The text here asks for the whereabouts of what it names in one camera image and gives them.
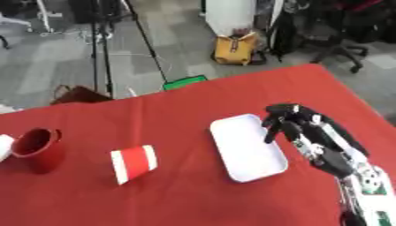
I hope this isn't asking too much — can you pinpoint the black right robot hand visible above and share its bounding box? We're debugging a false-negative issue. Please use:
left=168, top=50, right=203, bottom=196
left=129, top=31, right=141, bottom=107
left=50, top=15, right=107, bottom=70
left=260, top=102, right=371, bottom=179

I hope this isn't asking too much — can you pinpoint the white shallow tray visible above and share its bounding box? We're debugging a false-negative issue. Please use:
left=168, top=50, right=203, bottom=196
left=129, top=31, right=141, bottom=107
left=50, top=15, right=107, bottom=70
left=209, top=113, right=291, bottom=184

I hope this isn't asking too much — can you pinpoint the black office chair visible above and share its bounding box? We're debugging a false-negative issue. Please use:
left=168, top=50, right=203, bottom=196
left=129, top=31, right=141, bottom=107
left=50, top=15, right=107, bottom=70
left=303, top=0, right=396, bottom=74

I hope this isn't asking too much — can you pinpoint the yellow bag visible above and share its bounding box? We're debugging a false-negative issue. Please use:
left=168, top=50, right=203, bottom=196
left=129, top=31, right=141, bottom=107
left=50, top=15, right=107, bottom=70
left=210, top=31, right=260, bottom=66

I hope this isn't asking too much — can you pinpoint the green flat object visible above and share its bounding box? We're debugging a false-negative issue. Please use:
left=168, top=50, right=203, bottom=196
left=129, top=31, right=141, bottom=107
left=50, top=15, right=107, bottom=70
left=161, top=74, right=210, bottom=92

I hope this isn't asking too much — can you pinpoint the red and white paper cup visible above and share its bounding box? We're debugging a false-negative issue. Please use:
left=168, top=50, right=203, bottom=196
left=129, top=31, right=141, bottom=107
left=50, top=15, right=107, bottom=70
left=108, top=144, right=160, bottom=186

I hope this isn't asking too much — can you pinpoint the black tripod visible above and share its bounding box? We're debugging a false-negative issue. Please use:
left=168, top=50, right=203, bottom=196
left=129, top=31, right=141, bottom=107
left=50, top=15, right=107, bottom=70
left=85, top=0, right=171, bottom=100

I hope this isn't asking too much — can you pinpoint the brown bag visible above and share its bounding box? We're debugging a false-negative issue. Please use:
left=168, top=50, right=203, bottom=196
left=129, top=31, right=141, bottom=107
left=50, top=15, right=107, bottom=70
left=49, top=84, right=115, bottom=106

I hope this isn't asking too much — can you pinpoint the dark red mug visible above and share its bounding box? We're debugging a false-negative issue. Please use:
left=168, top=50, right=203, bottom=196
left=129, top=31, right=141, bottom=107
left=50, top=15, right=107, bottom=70
left=9, top=127, right=68, bottom=175

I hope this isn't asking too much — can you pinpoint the white round object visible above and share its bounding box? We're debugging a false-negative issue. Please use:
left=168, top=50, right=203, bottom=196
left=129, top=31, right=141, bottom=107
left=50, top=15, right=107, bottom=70
left=0, top=133, right=16, bottom=163

